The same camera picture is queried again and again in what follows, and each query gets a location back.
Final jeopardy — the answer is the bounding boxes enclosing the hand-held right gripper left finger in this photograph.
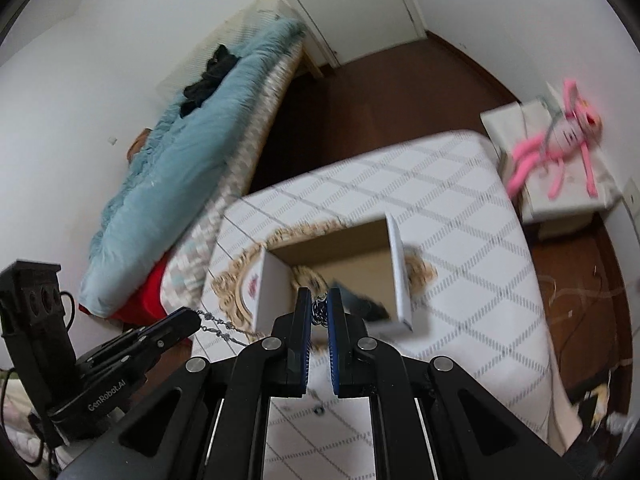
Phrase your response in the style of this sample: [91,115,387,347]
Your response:
[60,287,313,480]

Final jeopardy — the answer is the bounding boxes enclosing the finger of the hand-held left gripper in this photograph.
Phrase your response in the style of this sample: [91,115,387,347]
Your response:
[121,307,202,348]
[134,324,201,370]

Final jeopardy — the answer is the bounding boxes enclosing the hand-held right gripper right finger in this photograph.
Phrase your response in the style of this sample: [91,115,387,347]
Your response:
[326,288,593,480]

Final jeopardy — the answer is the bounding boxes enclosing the silver chain necklace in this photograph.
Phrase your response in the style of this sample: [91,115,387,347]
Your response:
[196,294,332,347]

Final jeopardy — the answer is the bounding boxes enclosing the white cardboard box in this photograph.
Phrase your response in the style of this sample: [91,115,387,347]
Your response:
[251,212,416,337]

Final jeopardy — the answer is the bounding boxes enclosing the red cloth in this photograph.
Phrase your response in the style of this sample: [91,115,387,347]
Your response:
[106,259,195,352]

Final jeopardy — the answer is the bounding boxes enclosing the gold ornate framed mirror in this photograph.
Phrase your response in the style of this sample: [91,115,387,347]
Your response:
[211,224,437,353]

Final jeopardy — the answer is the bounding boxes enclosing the light blue fluffy blanket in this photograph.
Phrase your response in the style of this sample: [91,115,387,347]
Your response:
[80,16,307,319]

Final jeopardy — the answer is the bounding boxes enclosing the white checked tablecloth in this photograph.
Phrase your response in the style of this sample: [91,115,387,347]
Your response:
[191,129,572,480]

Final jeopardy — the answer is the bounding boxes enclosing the patterned bed mattress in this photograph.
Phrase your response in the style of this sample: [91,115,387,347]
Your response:
[160,40,307,311]

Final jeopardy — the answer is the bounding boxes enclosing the black clothes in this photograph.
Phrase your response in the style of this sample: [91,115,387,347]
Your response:
[179,44,242,117]

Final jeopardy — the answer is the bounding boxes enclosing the white bedside cabinet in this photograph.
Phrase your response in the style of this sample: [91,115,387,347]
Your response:
[479,96,627,242]

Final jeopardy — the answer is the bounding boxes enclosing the pink plush toy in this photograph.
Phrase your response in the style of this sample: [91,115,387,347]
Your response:
[504,77,607,200]

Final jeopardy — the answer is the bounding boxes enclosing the white door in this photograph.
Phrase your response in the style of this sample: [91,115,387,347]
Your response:
[264,0,427,67]

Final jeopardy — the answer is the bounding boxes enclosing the black cable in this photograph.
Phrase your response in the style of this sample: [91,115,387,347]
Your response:
[0,366,68,473]

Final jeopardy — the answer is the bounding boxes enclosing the thin floor cable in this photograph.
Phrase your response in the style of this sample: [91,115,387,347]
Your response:
[539,264,640,323]

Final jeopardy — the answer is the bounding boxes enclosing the wooden bed frame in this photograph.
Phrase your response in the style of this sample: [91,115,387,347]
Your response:
[299,44,327,80]

